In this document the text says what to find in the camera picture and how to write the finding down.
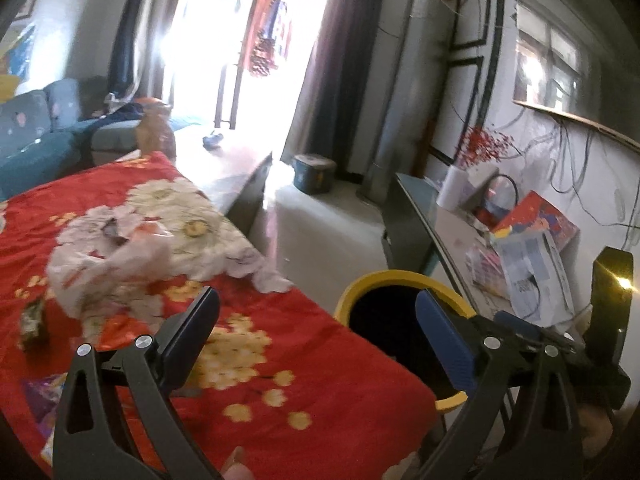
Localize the red floral blanket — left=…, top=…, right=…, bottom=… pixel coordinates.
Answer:
left=1, top=153, right=437, bottom=479

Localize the blue sectional sofa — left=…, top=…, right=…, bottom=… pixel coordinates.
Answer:
left=0, top=77, right=202, bottom=201

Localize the purple candy wrapper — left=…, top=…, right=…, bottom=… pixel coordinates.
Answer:
left=22, top=373, right=67, bottom=439

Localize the yellow rim trash bin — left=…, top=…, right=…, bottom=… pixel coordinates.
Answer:
left=334, top=270, right=475, bottom=414

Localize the person right hand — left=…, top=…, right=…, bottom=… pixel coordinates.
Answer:
left=577, top=404, right=614, bottom=460

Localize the green snack wrapper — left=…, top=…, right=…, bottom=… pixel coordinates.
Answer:
left=18, top=296, right=48, bottom=350

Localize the glass tv console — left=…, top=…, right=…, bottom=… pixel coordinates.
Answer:
left=382, top=174, right=515, bottom=318

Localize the wooden coffee table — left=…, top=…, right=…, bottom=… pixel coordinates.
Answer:
left=119, top=127, right=274, bottom=236

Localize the white printed paper sheet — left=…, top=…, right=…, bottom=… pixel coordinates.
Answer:
left=494, top=231, right=576, bottom=332

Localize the blue storage box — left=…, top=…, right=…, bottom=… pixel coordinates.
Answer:
left=293, top=154, right=336, bottom=195

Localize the person left hand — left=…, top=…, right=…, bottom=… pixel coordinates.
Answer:
left=221, top=446, right=255, bottom=480

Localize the grey standing air conditioner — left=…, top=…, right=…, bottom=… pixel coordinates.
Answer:
left=360, top=0, right=454, bottom=206

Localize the world map poster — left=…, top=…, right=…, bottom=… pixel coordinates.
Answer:
left=1, top=23, right=37, bottom=82

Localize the red picture book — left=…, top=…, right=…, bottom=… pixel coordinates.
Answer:
left=491, top=191, right=579, bottom=252

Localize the white paper towel roll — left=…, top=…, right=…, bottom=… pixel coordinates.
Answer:
left=436, top=165, right=468, bottom=211

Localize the hanging laundry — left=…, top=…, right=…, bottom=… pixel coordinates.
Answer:
left=246, top=0, right=291, bottom=77

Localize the dark candy bar wrapper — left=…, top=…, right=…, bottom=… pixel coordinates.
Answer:
left=101, top=218, right=128, bottom=247

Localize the dark blue left curtain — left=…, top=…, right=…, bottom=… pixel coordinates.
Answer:
left=107, top=0, right=153, bottom=102

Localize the dark right curtain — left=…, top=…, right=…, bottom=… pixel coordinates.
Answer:
left=281, top=0, right=383, bottom=179

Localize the colour swatch card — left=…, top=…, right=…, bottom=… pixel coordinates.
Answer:
left=465, top=245, right=509, bottom=300

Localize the yellow pillow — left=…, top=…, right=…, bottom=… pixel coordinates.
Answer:
left=0, top=75, right=21, bottom=103

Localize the wall mounted television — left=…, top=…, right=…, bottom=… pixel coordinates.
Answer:
left=513, top=0, right=639, bottom=148

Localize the white plastic shopping bag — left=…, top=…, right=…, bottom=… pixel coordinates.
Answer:
left=46, top=221, right=174, bottom=320

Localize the small blue item on table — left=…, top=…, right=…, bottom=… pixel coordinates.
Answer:
left=202, top=131, right=224, bottom=151

